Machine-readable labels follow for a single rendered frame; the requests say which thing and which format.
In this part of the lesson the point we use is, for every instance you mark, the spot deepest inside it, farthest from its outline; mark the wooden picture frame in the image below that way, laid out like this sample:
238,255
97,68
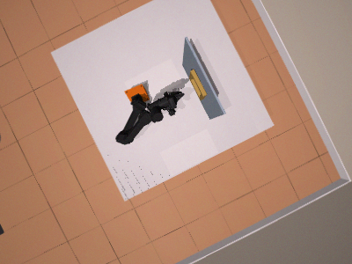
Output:
197,84

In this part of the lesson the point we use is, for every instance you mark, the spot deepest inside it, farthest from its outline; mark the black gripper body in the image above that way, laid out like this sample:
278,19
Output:
166,101

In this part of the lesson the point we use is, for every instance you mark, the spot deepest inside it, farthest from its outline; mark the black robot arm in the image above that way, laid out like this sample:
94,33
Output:
127,135

